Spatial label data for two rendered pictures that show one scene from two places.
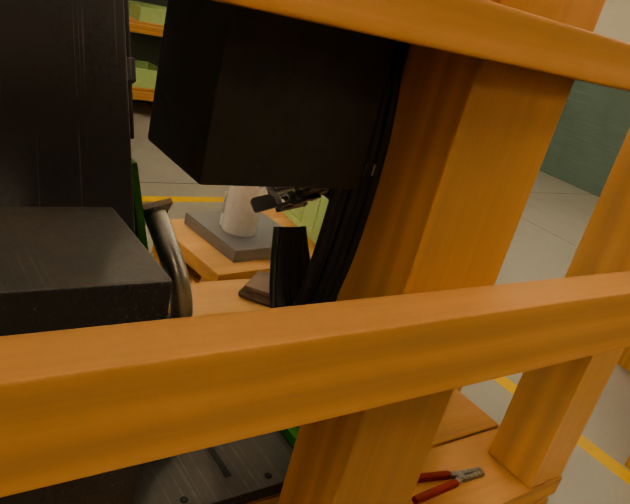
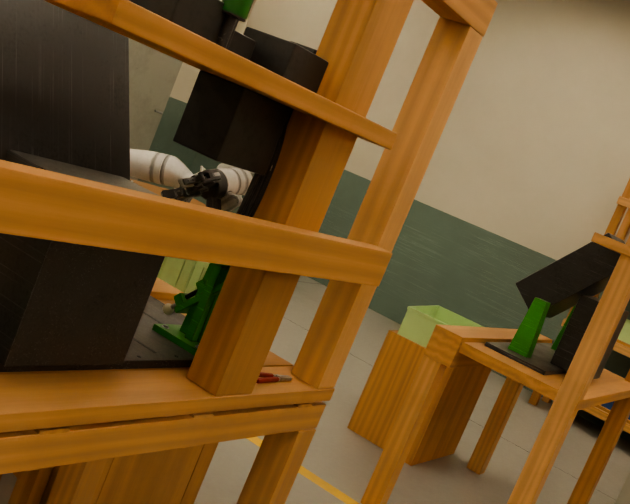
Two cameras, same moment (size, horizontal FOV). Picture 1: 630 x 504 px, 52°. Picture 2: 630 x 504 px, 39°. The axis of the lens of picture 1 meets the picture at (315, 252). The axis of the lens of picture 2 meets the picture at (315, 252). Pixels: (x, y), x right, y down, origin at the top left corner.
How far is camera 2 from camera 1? 1.28 m
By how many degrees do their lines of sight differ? 25
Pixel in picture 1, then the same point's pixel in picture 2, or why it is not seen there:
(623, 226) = (372, 222)
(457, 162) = (313, 165)
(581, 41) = (363, 121)
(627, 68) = (378, 135)
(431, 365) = (297, 257)
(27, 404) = (195, 220)
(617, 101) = (348, 185)
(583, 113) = not seen: hidden behind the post
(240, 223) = not seen: hidden behind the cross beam
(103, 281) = not seen: hidden behind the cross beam
